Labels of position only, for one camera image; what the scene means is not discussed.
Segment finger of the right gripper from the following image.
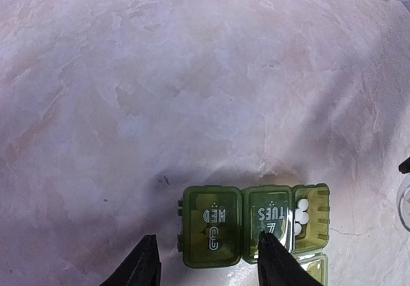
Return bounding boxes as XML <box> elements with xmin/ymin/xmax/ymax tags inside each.
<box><xmin>398</xmin><ymin>157</ymin><xmax>410</xmax><ymax>173</ymax></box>

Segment small white pill bottle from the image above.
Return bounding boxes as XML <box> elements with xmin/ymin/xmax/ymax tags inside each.
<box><xmin>396</xmin><ymin>177</ymin><xmax>409</xmax><ymax>231</ymax></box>

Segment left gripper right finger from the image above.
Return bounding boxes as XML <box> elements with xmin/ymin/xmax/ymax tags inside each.
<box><xmin>258</xmin><ymin>231</ymin><xmax>320</xmax><ymax>286</ymax></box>

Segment small round white pills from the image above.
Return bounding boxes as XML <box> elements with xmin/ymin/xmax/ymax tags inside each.
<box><xmin>294</xmin><ymin>198</ymin><xmax>309</xmax><ymax>236</ymax></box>

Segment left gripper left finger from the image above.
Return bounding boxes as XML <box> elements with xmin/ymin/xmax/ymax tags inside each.
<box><xmin>100</xmin><ymin>235</ymin><xmax>161</xmax><ymax>286</ymax></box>

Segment green pill organizer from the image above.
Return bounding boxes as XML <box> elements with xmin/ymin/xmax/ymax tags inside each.
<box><xmin>177</xmin><ymin>183</ymin><xmax>330</xmax><ymax>285</ymax></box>

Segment white pills in organizer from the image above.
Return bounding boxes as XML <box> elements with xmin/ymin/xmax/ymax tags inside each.
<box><xmin>190</xmin><ymin>192</ymin><xmax>237</xmax><ymax>262</ymax></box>

